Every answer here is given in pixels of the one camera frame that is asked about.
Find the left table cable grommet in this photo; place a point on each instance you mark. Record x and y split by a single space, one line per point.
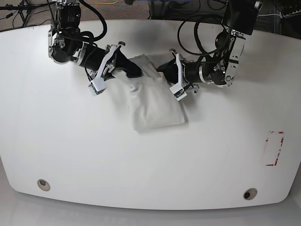
43 185

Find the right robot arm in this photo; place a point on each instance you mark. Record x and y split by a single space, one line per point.
67 43

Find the white printed T-shirt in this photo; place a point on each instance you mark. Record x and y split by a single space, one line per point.
150 104

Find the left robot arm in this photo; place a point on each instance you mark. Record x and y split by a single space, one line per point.
219 65

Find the wrist camera board right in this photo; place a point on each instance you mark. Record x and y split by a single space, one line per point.
97 86

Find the table cable grommet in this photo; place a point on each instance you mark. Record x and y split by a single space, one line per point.
250 194
43 185

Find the black tripod stand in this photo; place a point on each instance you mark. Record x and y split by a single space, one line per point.
23 9

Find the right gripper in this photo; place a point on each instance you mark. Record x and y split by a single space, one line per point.
92 57

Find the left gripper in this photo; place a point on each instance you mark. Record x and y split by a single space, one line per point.
181 71

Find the wrist camera board left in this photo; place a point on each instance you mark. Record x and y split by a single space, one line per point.
178 92

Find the right table cable grommet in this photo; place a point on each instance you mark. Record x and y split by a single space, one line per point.
250 194

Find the red tape rectangle marking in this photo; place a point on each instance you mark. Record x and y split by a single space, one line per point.
272 148

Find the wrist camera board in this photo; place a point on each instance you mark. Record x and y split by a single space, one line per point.
97 86
178 92

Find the white power strip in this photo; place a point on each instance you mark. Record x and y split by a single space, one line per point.
291 8

